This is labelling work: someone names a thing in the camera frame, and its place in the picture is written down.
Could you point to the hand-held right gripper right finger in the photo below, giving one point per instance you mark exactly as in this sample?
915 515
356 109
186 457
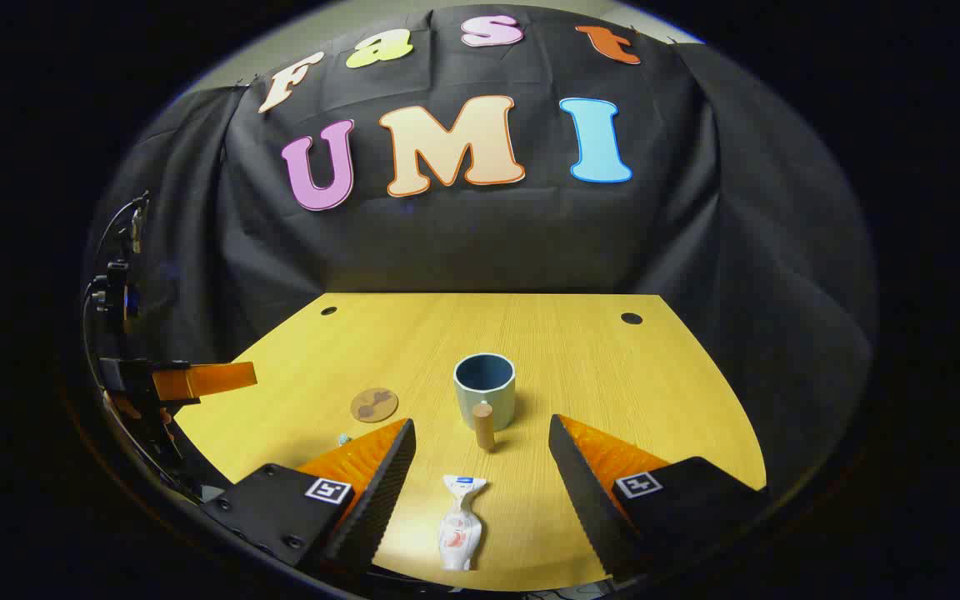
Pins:
588 500

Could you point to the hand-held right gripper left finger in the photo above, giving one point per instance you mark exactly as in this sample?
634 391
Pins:
380 500

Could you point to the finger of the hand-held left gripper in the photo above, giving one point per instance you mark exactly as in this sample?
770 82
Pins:
205 381

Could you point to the white toothpaste tube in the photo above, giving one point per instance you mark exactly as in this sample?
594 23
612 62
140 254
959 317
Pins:
459 525

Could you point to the round brown coaster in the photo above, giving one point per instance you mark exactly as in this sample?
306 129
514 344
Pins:
374 405

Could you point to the wooden desktop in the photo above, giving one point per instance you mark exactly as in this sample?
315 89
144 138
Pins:
613 383

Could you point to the black backdrop cloth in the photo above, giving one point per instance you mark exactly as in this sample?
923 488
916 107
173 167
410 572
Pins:
480 242

